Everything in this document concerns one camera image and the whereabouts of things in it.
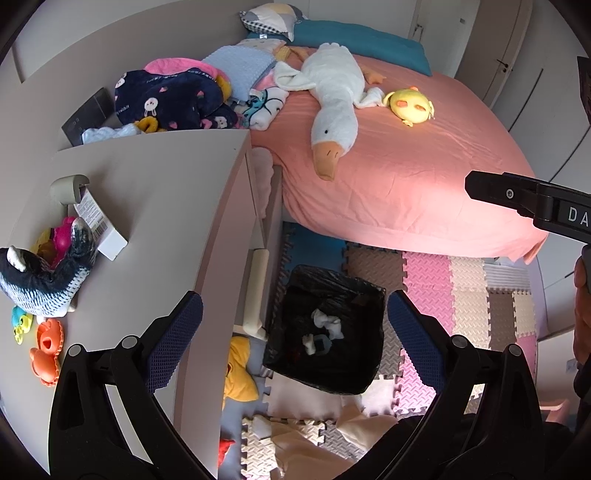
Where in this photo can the magenta plastic toy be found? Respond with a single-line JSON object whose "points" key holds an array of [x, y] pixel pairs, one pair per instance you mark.
{"points": [[62, 237]]}

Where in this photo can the blue grey fish plush toy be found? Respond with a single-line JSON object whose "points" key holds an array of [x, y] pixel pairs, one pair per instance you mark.
{"points": [[41, 284]]}

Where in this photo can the cream wardrobe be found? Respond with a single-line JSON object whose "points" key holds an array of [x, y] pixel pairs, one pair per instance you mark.
{"points": [[508, 55]]}

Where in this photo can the teal blanket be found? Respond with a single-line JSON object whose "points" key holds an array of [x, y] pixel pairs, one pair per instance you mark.
{"points": [[360, 39]]}

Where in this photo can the yellow chick plush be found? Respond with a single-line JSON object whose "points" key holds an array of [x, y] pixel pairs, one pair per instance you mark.
{"points": [[411, 106]]}

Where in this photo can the colourful foam puzzle mat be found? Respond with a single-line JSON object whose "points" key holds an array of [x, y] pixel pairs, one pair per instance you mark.
{"points": [[461, 295]]}

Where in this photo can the white barcode box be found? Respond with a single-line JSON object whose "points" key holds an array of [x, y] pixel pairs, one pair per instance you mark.
{"points": [[104, 230]]}

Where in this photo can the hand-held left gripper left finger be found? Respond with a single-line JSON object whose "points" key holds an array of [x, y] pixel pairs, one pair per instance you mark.
{"points": [[184, 323]]}

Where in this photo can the teal and yellow toy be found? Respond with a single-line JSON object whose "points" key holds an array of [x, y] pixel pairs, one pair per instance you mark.
{"points": [[21, 325]]}

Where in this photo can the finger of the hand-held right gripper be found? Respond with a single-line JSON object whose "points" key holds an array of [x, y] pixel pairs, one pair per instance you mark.
{"points": [[498, 191]]}

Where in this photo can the light blue dotted blanket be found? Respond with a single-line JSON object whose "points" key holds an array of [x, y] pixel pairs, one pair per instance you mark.
{"points": [[238, 69]]}

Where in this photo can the orange yellow cloth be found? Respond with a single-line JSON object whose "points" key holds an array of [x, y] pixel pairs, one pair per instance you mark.
{"points": [[288, 53]]}

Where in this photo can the white tissue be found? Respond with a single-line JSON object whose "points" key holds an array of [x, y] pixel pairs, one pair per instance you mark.
{"points": [[325, 323]]}

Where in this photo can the navy rabbit print blanket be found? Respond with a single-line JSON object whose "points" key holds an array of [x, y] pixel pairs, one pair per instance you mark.
{"points": [[161, 97]]}

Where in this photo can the pale blue cloth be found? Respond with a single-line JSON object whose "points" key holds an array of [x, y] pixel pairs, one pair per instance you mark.
{"points": [[104, 134]]}

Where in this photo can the black lined trash bin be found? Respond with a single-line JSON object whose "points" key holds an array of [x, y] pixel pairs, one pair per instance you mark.
{"points": [[323, 350]]}

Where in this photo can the orange crab toy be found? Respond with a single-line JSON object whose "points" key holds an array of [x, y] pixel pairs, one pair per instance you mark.
{"points": [[46, 350]]}

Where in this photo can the dark wall switch panel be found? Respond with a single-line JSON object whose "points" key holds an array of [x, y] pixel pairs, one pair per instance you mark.
{"points": [[87, 117]]}

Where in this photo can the yellow plush toy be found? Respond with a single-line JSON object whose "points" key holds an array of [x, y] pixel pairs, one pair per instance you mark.
{"points": [[150, 124]]}

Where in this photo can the white goose plush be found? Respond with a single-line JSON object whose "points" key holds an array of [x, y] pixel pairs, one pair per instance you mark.
{"points": [[332, 101]]}

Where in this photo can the person's right hand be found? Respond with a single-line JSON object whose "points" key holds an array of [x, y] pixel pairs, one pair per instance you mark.
{"points": [[583, 304]]}

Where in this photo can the bed with pink sheet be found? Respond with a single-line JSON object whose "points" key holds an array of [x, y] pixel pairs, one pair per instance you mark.
{"points": [[415, 175]]}

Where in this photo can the red toy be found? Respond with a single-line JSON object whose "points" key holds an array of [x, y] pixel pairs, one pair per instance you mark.
{"points": [[226, 452]]}

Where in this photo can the yellow star plush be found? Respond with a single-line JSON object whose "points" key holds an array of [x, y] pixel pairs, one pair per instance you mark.
{"points": [[240, 369]]}

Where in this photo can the patchwork checked pillow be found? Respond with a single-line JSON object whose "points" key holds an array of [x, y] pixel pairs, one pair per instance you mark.
{"points": [[270, 18]]}

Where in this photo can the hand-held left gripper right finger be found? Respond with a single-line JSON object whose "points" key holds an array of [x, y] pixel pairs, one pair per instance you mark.
{"points": [[415, 339]]}

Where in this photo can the pink fluffy blanket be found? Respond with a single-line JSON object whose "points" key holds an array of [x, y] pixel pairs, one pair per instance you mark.
{"points": [[171, 64]]}

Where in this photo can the cream foam edge bumper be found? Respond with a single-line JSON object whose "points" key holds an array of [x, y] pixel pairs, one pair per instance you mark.
{"points": [[256, 295]]}

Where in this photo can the white cartoon print cloth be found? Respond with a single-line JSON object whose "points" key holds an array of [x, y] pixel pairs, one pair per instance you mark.
{"points": [[265, 108]]}

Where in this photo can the yellow plastic toy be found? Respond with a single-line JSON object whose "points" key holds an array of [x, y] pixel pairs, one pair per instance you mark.
{"points": [[42, 242]]}

